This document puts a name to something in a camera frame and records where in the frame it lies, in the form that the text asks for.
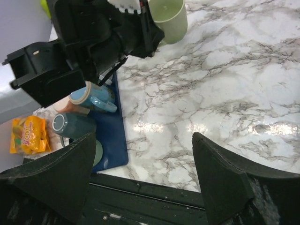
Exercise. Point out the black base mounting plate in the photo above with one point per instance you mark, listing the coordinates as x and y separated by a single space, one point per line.
114 200

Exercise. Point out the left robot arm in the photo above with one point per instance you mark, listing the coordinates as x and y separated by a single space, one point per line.
95 38

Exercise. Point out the pink cup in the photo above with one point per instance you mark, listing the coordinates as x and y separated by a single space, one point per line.
64 106

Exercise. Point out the blue mug with gold pattern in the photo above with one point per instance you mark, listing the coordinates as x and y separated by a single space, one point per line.
94 97

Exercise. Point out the pale green mug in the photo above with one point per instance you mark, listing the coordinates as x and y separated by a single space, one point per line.
171 17

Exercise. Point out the yellow-green pear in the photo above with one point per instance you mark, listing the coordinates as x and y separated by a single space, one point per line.
45 8

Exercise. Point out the dark blue tray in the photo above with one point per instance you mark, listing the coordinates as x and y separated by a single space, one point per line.
111 134

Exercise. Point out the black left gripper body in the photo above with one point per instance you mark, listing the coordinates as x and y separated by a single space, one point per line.
147 32

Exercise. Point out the dark teal upside-down mug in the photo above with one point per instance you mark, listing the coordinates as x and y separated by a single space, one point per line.
72 125

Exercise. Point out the orange snack bag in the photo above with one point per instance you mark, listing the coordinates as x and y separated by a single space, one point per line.
29 136

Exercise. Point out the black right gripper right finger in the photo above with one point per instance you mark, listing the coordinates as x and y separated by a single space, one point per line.
238 191

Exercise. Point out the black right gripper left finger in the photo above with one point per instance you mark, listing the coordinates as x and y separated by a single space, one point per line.
50 190

